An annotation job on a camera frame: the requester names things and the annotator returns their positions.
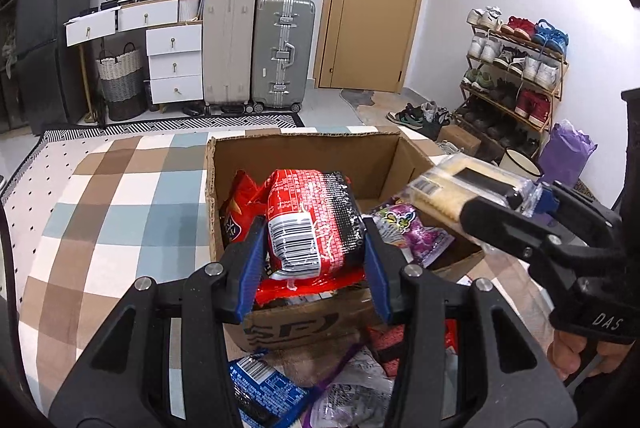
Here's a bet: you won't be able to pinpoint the red chip bag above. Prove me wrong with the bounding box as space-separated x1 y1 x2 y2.
220 171 273 249

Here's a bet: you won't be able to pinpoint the purple candy bag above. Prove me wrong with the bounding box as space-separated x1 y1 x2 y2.
370 201 453 266

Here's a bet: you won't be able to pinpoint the silver suitcase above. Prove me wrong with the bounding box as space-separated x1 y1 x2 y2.
250 0 317 111

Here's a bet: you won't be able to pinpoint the white dotted sheet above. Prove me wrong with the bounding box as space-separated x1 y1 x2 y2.
0 139 108 269

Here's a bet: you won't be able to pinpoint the person's right hand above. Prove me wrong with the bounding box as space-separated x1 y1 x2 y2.
547 330 633 384

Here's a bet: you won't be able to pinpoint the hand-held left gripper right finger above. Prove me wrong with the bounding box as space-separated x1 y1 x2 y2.
361 215 578 428

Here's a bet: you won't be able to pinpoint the white bucket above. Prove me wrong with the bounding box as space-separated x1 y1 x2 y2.
499 147 543 181

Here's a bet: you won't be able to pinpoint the clear yellow snack packet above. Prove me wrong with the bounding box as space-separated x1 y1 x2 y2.
406 153 543 239

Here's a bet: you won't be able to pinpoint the purple gift bag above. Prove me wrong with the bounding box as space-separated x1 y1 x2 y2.
539 119 598 189

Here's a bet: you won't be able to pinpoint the blue snack packet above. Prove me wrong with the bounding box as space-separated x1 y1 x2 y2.
227 350 311 428

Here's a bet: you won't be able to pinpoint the small brown carton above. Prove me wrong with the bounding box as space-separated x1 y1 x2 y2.
437 124 482 154

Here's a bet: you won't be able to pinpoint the pile of loose sneakers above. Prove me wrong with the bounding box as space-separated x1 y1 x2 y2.
387 102 451 139

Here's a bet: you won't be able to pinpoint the white drawer desk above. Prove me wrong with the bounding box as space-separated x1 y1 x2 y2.
65 0 205 109

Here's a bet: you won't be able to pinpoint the wooden door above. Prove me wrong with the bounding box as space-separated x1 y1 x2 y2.
313 0 433 92

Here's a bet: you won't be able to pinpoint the brown cardboard box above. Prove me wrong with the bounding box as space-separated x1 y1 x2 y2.
205 131 486 354

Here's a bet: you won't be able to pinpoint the red dotted packet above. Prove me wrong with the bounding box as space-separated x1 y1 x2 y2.
370 318 458 379

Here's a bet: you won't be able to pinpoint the white purple-striped packet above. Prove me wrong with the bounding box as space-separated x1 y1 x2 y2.
300 343 401 428

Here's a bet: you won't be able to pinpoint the rows of assorted shoes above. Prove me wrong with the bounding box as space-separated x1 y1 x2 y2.
462 6 570 149

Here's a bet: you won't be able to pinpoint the dark grey fridge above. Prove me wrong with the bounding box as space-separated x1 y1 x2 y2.
15 0 98 136

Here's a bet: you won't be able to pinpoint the wooden shoe rack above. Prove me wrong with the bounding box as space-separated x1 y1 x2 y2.
457 21 571 159

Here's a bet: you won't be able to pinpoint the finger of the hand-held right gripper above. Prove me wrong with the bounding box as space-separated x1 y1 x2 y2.
460 195 587 280
542 181 624 250

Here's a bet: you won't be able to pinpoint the red black noodle packet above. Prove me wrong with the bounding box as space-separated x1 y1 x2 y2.
262 167 366 279

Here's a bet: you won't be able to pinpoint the flat red packet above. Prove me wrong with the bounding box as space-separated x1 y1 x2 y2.
255 268 368 304

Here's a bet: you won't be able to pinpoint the beige suitcase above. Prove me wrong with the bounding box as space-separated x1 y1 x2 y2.
201 0 256 109

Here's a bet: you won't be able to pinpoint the woven basket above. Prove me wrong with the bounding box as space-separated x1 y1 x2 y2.
96 42 146 121

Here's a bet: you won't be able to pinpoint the black white patterned rug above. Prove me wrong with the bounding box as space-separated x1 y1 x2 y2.
42 113 306 144

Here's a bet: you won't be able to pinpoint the plaid cloth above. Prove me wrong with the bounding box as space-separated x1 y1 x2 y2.
0 125 551 428

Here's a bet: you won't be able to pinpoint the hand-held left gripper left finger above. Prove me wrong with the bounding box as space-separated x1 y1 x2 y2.
47 214 271 428

